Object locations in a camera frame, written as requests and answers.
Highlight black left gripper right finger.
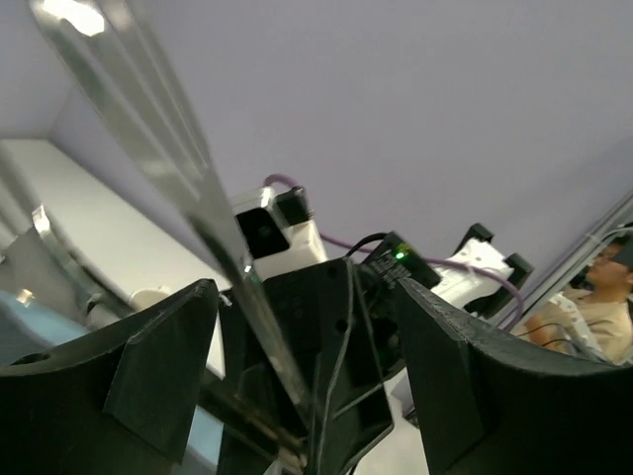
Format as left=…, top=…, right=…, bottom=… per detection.
left=395, top=280, right=632, bottom=474

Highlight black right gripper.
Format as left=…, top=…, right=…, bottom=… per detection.
left=220, top=258, right=394, bottom=474

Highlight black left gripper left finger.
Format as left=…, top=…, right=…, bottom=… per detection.
left=1, top=279, right=219, bottom=474

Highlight silver metal tongs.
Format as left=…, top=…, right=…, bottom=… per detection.
left=0, top=0, right=317, bottom=475

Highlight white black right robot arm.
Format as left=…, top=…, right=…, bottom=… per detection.
left=200, top=222, right=529, bottom=474

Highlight white ceramic mug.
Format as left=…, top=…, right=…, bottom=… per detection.
left=85, top=286, right=171, bottom=331

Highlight striped cloth placemat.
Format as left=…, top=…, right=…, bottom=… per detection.
left=1, top=292, right=224, bottom=474

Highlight person in beige shirt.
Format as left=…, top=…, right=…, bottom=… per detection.
left=517, top=235, right=632, bottom=363

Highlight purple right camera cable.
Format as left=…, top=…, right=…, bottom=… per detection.
left=264, top=173, right=526, bottom=328

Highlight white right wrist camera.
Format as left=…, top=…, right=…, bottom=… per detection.
left=230, top=186, right=327, bottom=279

